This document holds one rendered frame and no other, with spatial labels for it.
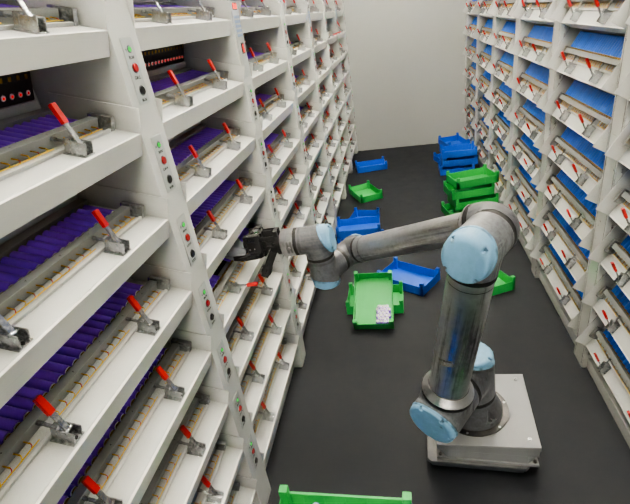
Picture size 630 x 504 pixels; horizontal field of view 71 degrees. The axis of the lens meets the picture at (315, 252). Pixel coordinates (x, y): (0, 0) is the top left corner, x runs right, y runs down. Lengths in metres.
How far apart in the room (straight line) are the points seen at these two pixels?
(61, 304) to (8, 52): 0.36
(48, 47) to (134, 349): 0.54
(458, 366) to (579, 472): 0.70
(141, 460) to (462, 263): 0.77
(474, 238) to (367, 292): 1.45
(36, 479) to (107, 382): 0.19
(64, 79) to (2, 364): 0.56
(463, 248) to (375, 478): 0.98
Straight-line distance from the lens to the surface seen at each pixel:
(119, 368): 0.93
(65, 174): 0.80
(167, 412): 1.08
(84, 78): 1.02
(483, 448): 1.66
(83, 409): 0.88
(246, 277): 1.48
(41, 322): 0.77
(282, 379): 1.90
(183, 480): 1.20
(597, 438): 1.94
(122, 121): 1.00
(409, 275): 2.71
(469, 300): 1.10
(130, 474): 1.01
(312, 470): 1.78
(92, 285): 0.83
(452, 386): 1.34
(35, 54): 0.82
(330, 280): 1.44
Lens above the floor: 1.42
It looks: 27 degrees down
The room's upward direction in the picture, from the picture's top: 9 degrees counter-clockwise
